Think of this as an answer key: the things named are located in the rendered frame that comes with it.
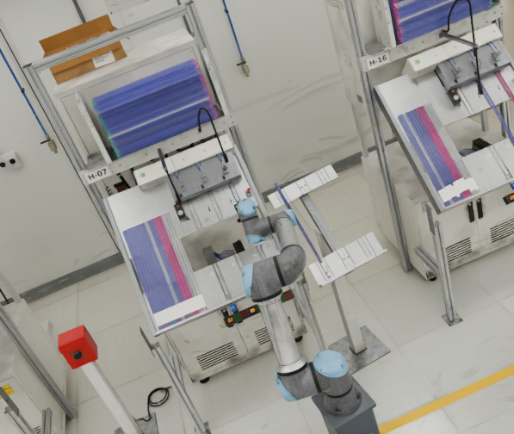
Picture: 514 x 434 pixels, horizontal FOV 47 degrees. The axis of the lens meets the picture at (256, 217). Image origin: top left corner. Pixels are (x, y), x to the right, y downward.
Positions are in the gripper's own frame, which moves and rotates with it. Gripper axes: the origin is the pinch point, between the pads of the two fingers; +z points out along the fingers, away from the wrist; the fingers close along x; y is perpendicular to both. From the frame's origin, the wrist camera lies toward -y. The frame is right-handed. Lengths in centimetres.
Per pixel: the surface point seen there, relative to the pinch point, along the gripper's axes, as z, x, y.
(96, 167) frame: -8, 54, 48
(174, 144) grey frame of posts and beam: -3.0, 17.6, 46.0
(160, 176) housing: -0.3, 29.6, 34.6
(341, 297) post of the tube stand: 17, -29, -53
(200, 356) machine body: 49, 50, -55
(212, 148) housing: 0.2, 1.7, 37.9
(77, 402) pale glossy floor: 87, 131, -54
